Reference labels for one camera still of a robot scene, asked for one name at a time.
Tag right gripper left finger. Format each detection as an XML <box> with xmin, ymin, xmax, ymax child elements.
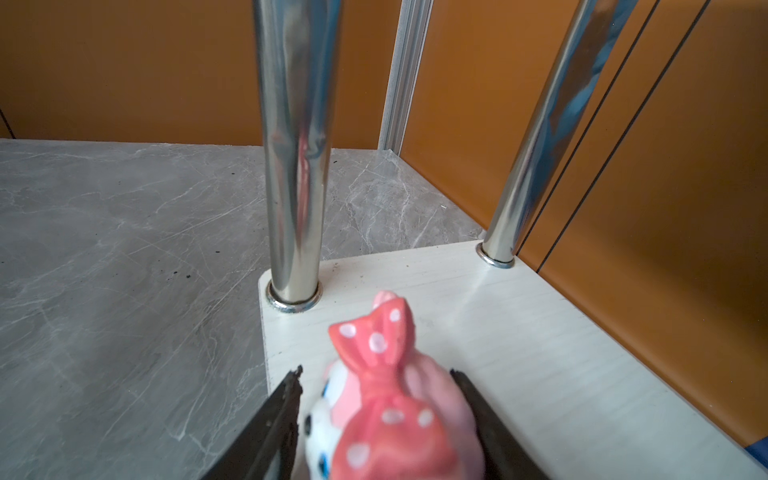
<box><xmin>202</xmin><ymin>367</ymin><xmax>303</xmax><ymax>480</ymax></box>

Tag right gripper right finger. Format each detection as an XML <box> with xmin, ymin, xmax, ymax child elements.
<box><xmin>450</xmin><ymin>369</ymin><xmax>549</xmax><ymax>480</ymax></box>

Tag pink bow character toy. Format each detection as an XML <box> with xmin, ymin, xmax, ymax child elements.
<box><xmin>303</xmin><ymin>291</ymin><xmax>485</xmax><ymax>479</ymax></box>

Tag white two-tier shelf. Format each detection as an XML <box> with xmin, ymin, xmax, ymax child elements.
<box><xmin>261</xmin><ymin>1</ymin><xmax>767</xmax><ymax>479</ymax></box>

